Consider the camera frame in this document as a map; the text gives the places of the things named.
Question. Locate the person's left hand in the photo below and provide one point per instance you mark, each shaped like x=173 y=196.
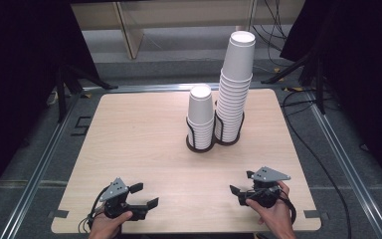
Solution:
x=107 y=227

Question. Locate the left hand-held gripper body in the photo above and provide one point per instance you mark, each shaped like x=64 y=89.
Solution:
x=114 y=192

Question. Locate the black double cup holder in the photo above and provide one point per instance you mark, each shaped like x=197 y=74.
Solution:
x=199 y=151

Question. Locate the black curtain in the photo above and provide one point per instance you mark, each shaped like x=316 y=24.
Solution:
x=368 y=66
x=20 y=83

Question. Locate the beige wooden shelf unit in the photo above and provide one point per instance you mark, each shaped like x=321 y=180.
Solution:
x=129 y=36

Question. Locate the yellow black floor tape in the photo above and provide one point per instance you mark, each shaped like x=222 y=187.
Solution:
x=293 y=89

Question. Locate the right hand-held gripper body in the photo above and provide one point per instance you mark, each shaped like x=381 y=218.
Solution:
x=265 y=194

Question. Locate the aluminium floor rail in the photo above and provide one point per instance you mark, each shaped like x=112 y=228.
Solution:
x=39 y=169
x=152 y=88
x=348 y=166

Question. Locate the black metal stand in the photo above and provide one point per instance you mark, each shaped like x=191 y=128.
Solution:
x=60 y=96
x=320 y=96

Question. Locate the short stack of white cups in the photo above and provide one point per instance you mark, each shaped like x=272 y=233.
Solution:
x=200 y=106

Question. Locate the person's right hand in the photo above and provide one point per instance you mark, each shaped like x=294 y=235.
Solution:
x=277 y=217

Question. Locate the tall stack of white cups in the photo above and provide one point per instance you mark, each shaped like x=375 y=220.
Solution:
x=238 y=59

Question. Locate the black tape strip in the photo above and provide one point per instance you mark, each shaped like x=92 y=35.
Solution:
x=315 y=214
x=58 y=214

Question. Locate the black tape floor mark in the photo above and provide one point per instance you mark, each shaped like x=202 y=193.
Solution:
x=86 y=118

